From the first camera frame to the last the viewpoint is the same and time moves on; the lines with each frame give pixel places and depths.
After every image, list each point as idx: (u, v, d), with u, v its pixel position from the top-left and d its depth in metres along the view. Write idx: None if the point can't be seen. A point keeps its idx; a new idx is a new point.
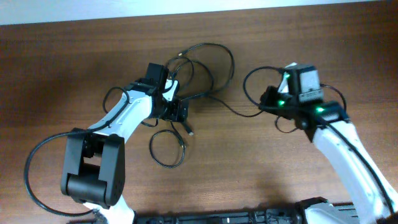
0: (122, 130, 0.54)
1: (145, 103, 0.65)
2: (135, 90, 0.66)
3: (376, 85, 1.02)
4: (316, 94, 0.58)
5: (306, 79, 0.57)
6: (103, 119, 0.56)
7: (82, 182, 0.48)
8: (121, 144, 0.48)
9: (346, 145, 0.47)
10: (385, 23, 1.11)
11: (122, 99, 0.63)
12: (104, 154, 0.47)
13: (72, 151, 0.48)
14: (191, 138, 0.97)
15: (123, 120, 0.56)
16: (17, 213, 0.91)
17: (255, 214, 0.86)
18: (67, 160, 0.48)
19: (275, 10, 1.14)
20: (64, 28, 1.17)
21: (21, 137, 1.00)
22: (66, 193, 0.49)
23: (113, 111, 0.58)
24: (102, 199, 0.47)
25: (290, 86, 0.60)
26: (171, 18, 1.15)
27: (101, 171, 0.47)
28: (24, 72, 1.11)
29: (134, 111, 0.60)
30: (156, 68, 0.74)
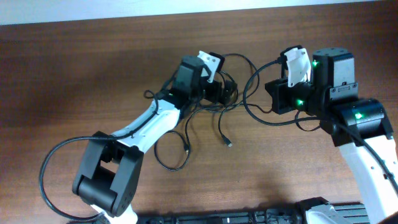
0: (143, 142, 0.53)
1: (174, 114, 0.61)
2: (166, 96, 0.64)
3: (377, 84, 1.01)
4: (349, 89, 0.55)
5: (338, 67, 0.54)
6: (127, 128, 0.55)
7: (92, 186, 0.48)
8: (139, 159, 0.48)
9: (382, 171, 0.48)
10: (385, 23, 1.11)
11: (151, 108, 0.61)
12: (121, 165, 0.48)
13: (89, 157, 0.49)
14: (194, 139, 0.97)
15: (147, 132, 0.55)
16: (17, 213, 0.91)
17: (255, 214, 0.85)
18: (83, 164, 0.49)
19: (275, 10, 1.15)
20: (64, 28, 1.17)
21: (21, 137, 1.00)
22: (77, 193, 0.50)
23: (138, 120, 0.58)
24: (109, 210, 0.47)
25: (321, 77, 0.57)
26: (170, 18, 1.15)
27: (115, 183, 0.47)
28: (23, 72, 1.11)
29: (158, 123, 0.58)
30: (187, 69, 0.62)
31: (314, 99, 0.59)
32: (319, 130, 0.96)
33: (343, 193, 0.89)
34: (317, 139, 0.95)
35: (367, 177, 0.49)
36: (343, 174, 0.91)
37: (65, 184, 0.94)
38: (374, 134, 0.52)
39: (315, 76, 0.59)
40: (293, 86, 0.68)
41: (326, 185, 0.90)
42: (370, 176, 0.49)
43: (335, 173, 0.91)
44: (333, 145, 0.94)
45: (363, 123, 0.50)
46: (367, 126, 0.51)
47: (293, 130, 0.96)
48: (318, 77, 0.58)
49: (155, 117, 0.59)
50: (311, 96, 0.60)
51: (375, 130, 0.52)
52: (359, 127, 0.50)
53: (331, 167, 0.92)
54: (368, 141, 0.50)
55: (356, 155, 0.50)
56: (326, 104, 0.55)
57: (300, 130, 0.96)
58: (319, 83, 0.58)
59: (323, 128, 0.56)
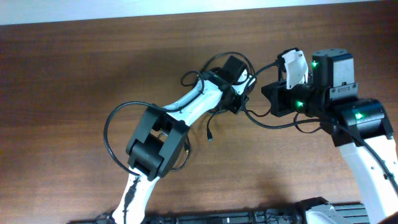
0: (189, 117, 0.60)
1: (216, 96, 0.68)
2: (210, 81, 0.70)
3: (376, 86, 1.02)
4: (349, 89, 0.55)
5: (337, 67, 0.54)
6: (176, 104, 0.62)
7: (145, 149, 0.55)
8: (186, 132, 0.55)
9: (382, 171, 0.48)
10: (385, 23, 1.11)
11: (198, 87, 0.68)
12: (170, 134, 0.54)
13: (146, 122, 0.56)
14: (193, 139, 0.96)
15: (193, 107, 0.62)
16: (20, 213, 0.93)
17: (255, 215, 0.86)
18: (140, 128, 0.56)
19: (275, 10, 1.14)
20: (60, 27, 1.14)
21: (21, 137, 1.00)
22: (128, 152, 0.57)
23: (186, 97, 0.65)
24: (156, 170, 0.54)
25: (321, 77, 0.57)
26: (170, 18, 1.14)
27: (164, 147, 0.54)
28: (22, 71, 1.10)
29: (203, 102, 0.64)
30: (236, 63, 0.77)
31: (315, 100, 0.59)
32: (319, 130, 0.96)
33: (342, 193, 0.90)
34: (318, 139, 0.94)
35: (367, 177, 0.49)
36: (343, 174, 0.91)
37: (64, 185, 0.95)
38: (374, 134, 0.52)
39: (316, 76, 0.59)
40: (290, 89, 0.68)
41: (326, 185, 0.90)
42: (370, 176, 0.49)
43: (335, 173, 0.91)
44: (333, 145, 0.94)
45: (363, 123, 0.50)
46: (368, 126, 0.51)
47: (293, 129, 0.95)
48: (318, 78, 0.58)
49: (199, 98, 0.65)
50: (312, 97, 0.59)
51: (376, 130, 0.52)
52: (360, 126, 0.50)
53: (331, 167, 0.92)
54: (367, 141, 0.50)
55: (356, 155, 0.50)
56: (326, 104, 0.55)
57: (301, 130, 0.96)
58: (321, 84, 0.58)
59: (324, 129, 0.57)
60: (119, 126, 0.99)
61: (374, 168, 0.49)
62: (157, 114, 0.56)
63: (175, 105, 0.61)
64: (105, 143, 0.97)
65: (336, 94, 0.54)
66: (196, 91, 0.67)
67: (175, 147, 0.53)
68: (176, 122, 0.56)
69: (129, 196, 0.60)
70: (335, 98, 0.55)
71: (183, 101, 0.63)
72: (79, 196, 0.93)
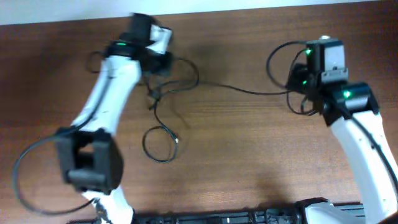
0: (107, 120, 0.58)
1: (129, 68, 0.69)
2: (115, 57, 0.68)
3: (375, 86, 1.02)
4: (339, 73, 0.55)
5: (329, 54, 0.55)
6: (86, 109, 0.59)
7: (79, 172, 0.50)
8: (111, 138, 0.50)
9: (369, 144, 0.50)
10: (385, 23, 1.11)
11: (105, 74, 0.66)
12: (96, 149, 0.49)
13: (63, 151, 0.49)
14: (192, 139, 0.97)
15: (109, 104, 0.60)
16: (20, 212, 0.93)
17: (255, 215, 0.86)
18: (61, 160, 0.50)
19: (275, 10, 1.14)
20: (61, 28, 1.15)
21: (23, 138, 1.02)
22: (66, 183, 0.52)
23: (98, 90, 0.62)
24: (104, 183, 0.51)
25: (314, 63, 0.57)
26: (170, 18, 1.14)
27: (101, 163, 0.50)
28: (23, 73, 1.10)
29: (119, 86, 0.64)
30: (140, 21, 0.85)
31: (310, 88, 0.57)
32: (319, 130, 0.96)
33: (343, 194, 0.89)
34: (318, 139, 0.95)
35: (360, 157, 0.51)
36: (344, 174, 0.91)
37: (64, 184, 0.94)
38: (363, 109, 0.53)
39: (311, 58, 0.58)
40: None
41: (326, 185, 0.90)
42: (364, 156, 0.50)
43: (336, 173, 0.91)
44: (333, 145, 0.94)
45: (351, 102, 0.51)
46: (356, 104, 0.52)
47: (293, 130, 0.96)
48: (311, 63, 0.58)
49: (112, 83, 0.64)
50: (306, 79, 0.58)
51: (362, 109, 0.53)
52: (348, 105, 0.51)
53: (331, 167, 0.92)
54: (360, 120, 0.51)
55: (346, 129, 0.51)
56: (318, 87, 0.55)
57: (301, 130, 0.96)
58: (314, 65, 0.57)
59: (314, 107, 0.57)
60: (119, 126, 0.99)
61: (370, 146, 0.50)
62: (72, 137, 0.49)
63: (87, 112, 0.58)
64: None
65: (328, 77, 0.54)
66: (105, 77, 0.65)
67: (109, 158, 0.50)
68: (96, 134, 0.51)
69: (101, 213, 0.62)
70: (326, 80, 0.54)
71: (94, 100, 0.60)
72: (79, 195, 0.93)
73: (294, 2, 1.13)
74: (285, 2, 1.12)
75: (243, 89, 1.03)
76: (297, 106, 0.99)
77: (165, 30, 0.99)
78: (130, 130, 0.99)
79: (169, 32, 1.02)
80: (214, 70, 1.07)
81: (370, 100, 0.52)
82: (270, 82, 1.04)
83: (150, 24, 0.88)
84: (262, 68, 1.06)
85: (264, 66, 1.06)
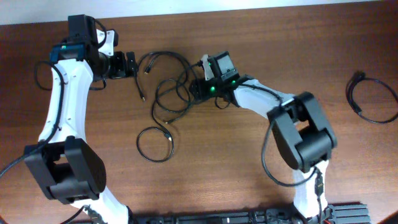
0: (72, 126, 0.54)
1: (82, 69, 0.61)
2: (64, 61, 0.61)
3: (377, 86, 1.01)
4: (232, 73, 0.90)
5: (222, 63, 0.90)
6: (49, 121, 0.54)
7: (62, 183, 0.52)
8: (81, 144, 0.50)
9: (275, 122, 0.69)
10: (384, 23, 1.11)
11: (55, 80, 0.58)
12: (69, 159, 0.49)
13: (38, 168, 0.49)
14: (191, 138, 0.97)
15: (70, 110, 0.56)
16: (17, 213, 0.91)
17: (255, 214, 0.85)
18: (38, 178, 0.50)
19: (275, 10, 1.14)
20: (63, 28, 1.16)
21: (22, 137, 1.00)
22: (52, 197, 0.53)
23: (54, 97, 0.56)
24: (89, 188, 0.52)
25: (217, 69, 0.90)
26: (171, 18, 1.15)
27: (78, 172, 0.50)
28: (23, 71, 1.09)
29: (76, 91, 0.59)
30: (78, 22, 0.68)
31: (220, 89, 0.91)
32: None
33: (344, 193, 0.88)
34: None
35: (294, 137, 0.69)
36: (344, 174, 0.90)
37: None
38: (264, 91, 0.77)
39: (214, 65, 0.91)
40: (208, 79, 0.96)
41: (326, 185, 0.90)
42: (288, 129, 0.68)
43: (335, 173, 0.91)
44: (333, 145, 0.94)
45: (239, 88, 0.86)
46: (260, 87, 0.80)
47: None
48: (215, 70, 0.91)
49: (69, 89, 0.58)
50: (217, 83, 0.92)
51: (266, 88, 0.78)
52: (240, 88, 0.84)
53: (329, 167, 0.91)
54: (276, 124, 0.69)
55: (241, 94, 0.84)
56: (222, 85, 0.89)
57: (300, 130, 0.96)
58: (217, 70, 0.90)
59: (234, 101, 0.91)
60: (119, 126, 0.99)
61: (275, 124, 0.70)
62: (40, 153, 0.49)
63: (50, 125, 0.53)
64: (106, 142, 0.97)
65: (226, 77, 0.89)
66: (56, 84, 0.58)
67: (84, 163, 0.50)
68: (64, 144, 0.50)
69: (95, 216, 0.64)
70: (226, 79, 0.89)
71: (55, 110, 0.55)
72: None
73: (295, 2, 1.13)
74: (285, 2, 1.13)
75: None
76: None
77: (110, 31, 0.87)
78: (130, 130, 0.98)
79: (115, 33, 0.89)
80: None
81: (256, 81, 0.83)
82: (270, 82, 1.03)
83: (92, 22, 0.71)
84: (261, 68, 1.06)
85: (264, 66, 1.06)
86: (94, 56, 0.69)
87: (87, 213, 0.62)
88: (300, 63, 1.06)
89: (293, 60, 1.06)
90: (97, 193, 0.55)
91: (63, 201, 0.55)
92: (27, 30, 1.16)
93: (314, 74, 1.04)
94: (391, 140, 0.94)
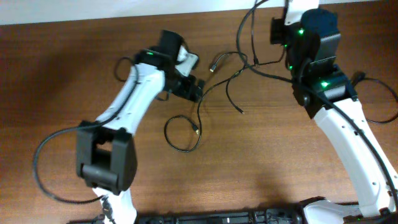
0: (129, 121, 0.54)
1: (156, 79, 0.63)
2: (146, 64, 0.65)
3: (376, 86, 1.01)
4: (328, 61, 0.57)
5: (326, 45, 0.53)
6: (111, 108, 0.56)
7: (94, 168, 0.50)
8: (130, 140, 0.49)
9: (352, 129, 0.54)
10: (382, 24, 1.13)
11: (132, 78, 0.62)
12: (113, 149, 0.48)
13: (81, 143, 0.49)
14: (190, 138, 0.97)
15: (135, 107, 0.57)
16: (16, 213, 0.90)
17: (255, 215, 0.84)
18: (78, 152, 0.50)
19: (270, 10, 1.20)
20: (68, 28, 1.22)
21: (23, 137, 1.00)
22: (81, 176, 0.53)
23: (123, 93, 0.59)
24: (115, 185, 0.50)
25: (306, 46, 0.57)
26: (170, 18, 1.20)
27: (114, 163, 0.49)
28: (28, 71, 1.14)
29: (145, 91, 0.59)
30: (168, 37, 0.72)
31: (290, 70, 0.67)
32: (319, 130, 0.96)
33: (344, 193, 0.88)
34: (318, 139, 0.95)
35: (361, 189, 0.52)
36: (344, 175, 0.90)
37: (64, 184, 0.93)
38: (342, 97, 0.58)
39: (308, 45, 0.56)
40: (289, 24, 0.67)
41: (327, 185, 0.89)
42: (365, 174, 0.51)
43: (335, 173, 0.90)
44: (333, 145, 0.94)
45: (330, 91, 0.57)
46: (336, 94, 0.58)
47: (292, 130, 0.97)
48: (307, 44, 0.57)
49: (138, 88, 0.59)
50: (292, 46, 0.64)
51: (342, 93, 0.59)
52: (328, 94, 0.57)
53: (329, 167, 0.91)
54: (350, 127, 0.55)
55: (328, 119, 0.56)
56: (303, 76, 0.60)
57: (301, 130, 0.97)
58: (310, 50, 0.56)
59: (296, 96, 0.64)
60: None
61: (344, 126, 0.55)
62: (92, 132, 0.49)
63: (111, 112, 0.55)
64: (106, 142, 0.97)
65: (318, 65, 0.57)
66: (131, 82, 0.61)
67: (124, 158, 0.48)
68: (117, 133, 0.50)
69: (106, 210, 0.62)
70: (315, 71, 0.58)
71: (120, 102, 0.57)
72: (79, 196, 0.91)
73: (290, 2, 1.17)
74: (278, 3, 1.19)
75: (242, 89, 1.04)
76: (296, 106, 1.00)
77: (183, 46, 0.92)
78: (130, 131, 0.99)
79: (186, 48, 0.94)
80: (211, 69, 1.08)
81: (348, 87, 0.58)
82: (269, 82, 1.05)
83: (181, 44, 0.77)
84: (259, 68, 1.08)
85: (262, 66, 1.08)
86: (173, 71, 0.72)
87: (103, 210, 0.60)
88: None
89: None
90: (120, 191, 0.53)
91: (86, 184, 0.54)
92: (35, 30, 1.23)
93: None
94: (391, 139, 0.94)
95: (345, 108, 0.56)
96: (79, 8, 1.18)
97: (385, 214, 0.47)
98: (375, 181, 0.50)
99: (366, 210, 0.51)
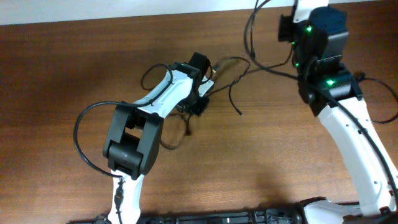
0: (161, 109, 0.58)
1: (185, 85, 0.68)
2: (178, 70, 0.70)
3: (375, 86, 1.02)
4: (334, 60, 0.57)
5: (334, 42, 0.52)
6: (147, 97, 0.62)
7: (122, 150, 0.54)
8: (161, 125, 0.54)
9: (356, 127, 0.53)
10: (380, 25, 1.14)
11: (165, 79, 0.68)
12: (145, 130, 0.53)
13: (117, 122, 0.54)
14: (191, 139, 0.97)
15: (166, 102, 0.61)
16: (16, 213, 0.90)
17: (255, 214, 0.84)
18: (111, 130, 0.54)
19: (271, 10, 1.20)
20: (69, 28, 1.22)
21: (23, 137, 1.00)
22: (106, 156, 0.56)
23: (157, 89, 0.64)
24: (137, 168, 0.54)
25: (315, 43, 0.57)
26: (171, 19, 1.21)
27: (142, 145, 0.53)
28: (29, 71, 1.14)
29: (173, 93, 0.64)
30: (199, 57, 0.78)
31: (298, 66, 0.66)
32: (319, 130, 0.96)
33: (344, 193, 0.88)
34: (318, 139, 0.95)
35: (362, 187, 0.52)
36: (344, 175, 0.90)
37: (64, 184, 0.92)
38: (347, 96, 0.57)
39: (316, 40, 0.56)
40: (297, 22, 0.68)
41: (327, 185, 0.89)
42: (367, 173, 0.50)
43: (335, 173, 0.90)
44: None
45: (336, 89, 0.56)
46: (340, 93, 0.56)
47: (292, 130, 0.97)
48: (316, 41, 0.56)
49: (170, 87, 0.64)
50: (300, 44, 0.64)
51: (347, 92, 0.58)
52: (333, 93, 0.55)
53: (329, 167, 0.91)
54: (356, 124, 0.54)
55: (333, 116, 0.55)
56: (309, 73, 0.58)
57: (301, 130, 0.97)
58: (318, 46, 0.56)
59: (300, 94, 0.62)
60: None
61: (348, 124, 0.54)
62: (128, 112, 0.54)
63: (146, 100, 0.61)
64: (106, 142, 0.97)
65: (324, 63, 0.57)
66: (165, 83, 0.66)
67: (152, 142, 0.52)
68: (149, 117, 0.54)
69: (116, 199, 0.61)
70: (320, 68, 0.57)
71: (153, 94, 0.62)
72: (79, 195, 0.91)
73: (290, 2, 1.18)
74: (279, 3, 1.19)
75: (242, 89, 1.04)
76: (296, 106, 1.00)
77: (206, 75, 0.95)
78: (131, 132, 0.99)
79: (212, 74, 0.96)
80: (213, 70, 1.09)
81: (353, 86, 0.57)
82: (269, 83, 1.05)
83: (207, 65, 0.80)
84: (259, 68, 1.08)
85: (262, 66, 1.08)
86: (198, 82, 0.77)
87: (115, 202, 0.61)
88: None
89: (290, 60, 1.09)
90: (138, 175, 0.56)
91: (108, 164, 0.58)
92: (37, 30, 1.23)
93: None
94: (392, 139, 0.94)
95: (349, 106, 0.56)
96: (79, 7, 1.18)
97: (386, 214, 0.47)
98: (376, 180, 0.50)
99: (367, 209, 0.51)
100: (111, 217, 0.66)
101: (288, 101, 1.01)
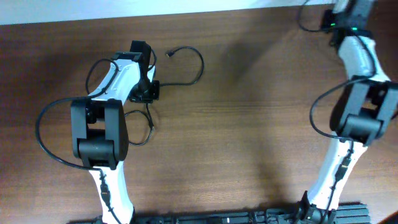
0: (116, 94, 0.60)
1: (133, 68, 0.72)
2: (120, 60, 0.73)
3: None
4: None
5: None
6: (99, 88, 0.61)
7: (91, 143, 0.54)
8: (120, 107, 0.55)
9: None
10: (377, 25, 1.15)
11: (111, 68, 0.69)
12: (107, 117, 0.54)
13: (76, 117, 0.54)
14: (191, 138, 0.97)
15: (119, 86, 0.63)
16: (16, 213, 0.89)
17: (255, 214, 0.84)
18: (74, 127, 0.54)
19: (269, 10, 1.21)
20: (68, 28, 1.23)
21: (24, 137, 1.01)
22: (78, 156, 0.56)
23: (106, 79, 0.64)
24: (112, 155, 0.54)
25: None
26: (170, 18, 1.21)
27: (110, 131, 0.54)
28: (28, 70, 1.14)
29: (124, 77, 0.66)
30: (139, 43, 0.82)
31: None
32: (319, 129, 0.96)
33: (344, 193, 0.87)
34: (317, 139, 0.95)
35: None
36: None
37: (64, 184, 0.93)
38: None
39: None
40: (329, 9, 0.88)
41: None
42: None
43: None
44: None
45: None
46: None
47: (291, 130, 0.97)
48: None
49: (119, 73, 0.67)
50: None
51: None
52: None
53: None
54: None
55: None
56: None
57: (301, 130, 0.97)
58: None
59: None
60: None
61: None
62: (84, 105, 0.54)
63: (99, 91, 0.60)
64: None
65: None
66: (113, 70, 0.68)
67: (117, 125, 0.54)
68: (106, 104, 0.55)
69: (105, 194, 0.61)
70: None
71: (104, 84, 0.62)
72: (79, 195, 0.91)
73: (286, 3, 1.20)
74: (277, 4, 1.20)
75: (242, 89, 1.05)
76: (296, 106, 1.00)
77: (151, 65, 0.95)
78: (132, 132, 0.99)
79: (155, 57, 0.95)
80: (214, 70, 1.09)
81: None
82: (268, 81, 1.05)
83: (150, 51, 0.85)
84: (259, 68, 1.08)
85: (262, 65, 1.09)
86: (146, 63, 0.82)
87: (104, 200, 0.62)
88: (298, 63, 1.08)
89: (290, 60, 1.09)
90: (115, 163, 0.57)
91: (83, 163, 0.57)
92: (36, 30, 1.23)
93: (313, 74, 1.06)
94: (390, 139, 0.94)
95: None
96: (77, 6, 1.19)
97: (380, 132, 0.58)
98: None
99: None
100: (104, 219, 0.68)
101: (288, 101, 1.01)
